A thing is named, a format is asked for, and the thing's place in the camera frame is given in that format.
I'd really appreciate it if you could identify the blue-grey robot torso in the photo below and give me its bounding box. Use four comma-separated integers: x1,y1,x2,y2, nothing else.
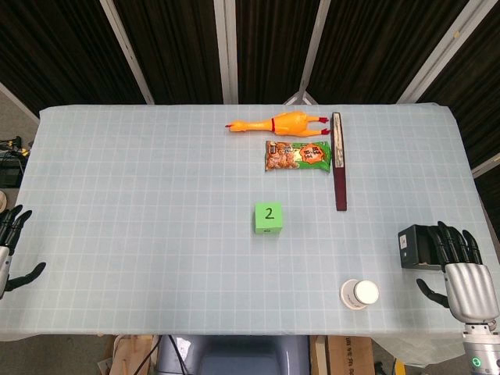
155,334,312,375

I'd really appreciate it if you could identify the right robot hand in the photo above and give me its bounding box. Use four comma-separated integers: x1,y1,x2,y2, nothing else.
416,220,500,323

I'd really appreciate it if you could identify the white plastic jar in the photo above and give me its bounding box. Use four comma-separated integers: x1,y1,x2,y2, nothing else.
339,277,380,311

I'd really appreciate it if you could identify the green orange snack bag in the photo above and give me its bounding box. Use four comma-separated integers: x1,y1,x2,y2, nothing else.
264,140,333,173

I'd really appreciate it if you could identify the black open box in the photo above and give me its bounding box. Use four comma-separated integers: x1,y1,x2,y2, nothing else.
398,223,445,272

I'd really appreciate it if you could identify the green numbered cube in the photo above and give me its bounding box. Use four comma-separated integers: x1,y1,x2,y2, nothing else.
252,202,284,237

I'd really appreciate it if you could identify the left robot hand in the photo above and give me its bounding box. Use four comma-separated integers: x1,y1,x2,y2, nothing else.
0,204,47,300

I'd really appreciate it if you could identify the white metal frame post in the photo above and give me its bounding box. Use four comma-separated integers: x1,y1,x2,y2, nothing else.
397,0,480,104
284,0,332,105
470,152,500,177
99,0,155,105
213,0,239,105

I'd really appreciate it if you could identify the light blue grid tablecloth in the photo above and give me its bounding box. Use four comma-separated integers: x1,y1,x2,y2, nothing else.
0,102,500,341

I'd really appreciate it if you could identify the black electronic device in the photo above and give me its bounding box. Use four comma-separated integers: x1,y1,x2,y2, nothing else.
0,152,27,188

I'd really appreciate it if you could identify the dark brown curtain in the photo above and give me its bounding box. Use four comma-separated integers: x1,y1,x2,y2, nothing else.
0,0,500,220

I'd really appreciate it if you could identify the light wooden frame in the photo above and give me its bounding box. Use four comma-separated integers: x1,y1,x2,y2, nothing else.
97,334,161,375

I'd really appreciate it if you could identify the yellow rubber chicken toy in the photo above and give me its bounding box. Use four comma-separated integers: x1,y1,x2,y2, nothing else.
224,110,331,138

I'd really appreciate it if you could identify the yellow black cable bundle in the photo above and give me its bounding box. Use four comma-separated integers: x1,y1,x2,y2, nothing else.
0,135,33,158

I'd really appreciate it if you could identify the brown cardboard box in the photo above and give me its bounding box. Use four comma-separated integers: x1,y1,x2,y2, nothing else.
310,334,376,375

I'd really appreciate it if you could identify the dark maroon book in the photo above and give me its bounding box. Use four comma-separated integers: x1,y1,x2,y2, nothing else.
331,112,348,213

